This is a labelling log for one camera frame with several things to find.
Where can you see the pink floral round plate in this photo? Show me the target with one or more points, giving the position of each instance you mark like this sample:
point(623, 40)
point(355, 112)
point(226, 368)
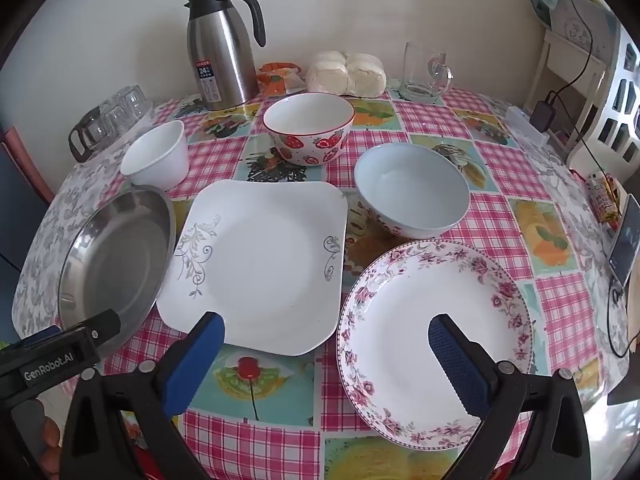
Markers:
point(430, 285)

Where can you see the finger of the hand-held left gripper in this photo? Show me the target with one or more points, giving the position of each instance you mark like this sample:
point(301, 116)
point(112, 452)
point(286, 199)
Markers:
point(106, 327)

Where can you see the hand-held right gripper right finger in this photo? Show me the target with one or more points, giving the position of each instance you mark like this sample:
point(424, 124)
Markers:
point(457, 365)

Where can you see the white oval tray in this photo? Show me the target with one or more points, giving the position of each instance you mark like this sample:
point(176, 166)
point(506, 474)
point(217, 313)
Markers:
point(144, 119)

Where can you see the strawberry print bowl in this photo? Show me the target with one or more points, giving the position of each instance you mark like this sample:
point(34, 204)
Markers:
point(307, 115)

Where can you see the clear glass mug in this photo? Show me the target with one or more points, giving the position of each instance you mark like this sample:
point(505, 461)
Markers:
point(420, 72)

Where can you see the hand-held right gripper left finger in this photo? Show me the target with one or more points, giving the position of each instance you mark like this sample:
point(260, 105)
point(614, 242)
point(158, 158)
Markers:
point(197, 365)

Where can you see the stainless steel thermos jug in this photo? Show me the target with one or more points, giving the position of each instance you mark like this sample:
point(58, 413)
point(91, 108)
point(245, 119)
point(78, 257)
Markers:
point(220, 50)

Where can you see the pale blue bowl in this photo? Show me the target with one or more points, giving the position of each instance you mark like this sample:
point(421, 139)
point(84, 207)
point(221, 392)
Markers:
point(410, 180)

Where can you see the smartphone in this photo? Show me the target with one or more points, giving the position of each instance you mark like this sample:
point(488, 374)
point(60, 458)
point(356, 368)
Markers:
point(627, 245)

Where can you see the teal cloth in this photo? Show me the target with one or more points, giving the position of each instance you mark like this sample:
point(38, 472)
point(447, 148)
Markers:
point(542, 2)

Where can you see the clear drinking glass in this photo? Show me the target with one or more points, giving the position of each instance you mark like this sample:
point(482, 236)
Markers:
point(116, 117)
point(136, 101)
point(118, 95)

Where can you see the white power strip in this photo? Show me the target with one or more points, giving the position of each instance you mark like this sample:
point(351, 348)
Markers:
point(522, 122)

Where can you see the orange snack packet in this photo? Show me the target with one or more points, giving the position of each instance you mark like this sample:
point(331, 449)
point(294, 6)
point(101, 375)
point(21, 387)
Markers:
point(277, 80)

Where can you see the white plastic rack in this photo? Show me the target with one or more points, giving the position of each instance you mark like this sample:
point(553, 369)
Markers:
point(620, 100)

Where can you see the white square bowl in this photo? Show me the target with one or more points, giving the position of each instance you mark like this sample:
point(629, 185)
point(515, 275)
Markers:
point(155, 160)

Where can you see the pink checked tablecloth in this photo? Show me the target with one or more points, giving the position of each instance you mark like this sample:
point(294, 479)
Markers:
point(500, 170)

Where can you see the black charger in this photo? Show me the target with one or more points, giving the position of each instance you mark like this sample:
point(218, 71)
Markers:
point(541, 112)

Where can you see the stainless steel round plate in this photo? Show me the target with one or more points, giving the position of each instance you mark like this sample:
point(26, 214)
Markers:
point(115, 260)

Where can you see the small printed bottle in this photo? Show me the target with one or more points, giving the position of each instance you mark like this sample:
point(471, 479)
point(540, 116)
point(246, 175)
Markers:
point(604, 200)

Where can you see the white shelf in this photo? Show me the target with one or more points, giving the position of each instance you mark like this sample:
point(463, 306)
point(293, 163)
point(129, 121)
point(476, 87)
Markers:
point(560, 60)

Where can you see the white square plate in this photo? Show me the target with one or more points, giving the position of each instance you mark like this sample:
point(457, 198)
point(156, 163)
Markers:
point(260, 260)

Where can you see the bag of steamed buns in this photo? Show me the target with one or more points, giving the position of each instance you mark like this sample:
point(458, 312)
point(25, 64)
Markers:
point(345, 74)

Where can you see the person's left hand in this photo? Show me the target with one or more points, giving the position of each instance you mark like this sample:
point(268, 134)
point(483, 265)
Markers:
point(51, 432)

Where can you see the red framed dark chair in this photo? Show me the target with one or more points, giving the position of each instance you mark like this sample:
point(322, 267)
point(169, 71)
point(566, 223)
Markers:
point(20, 200)

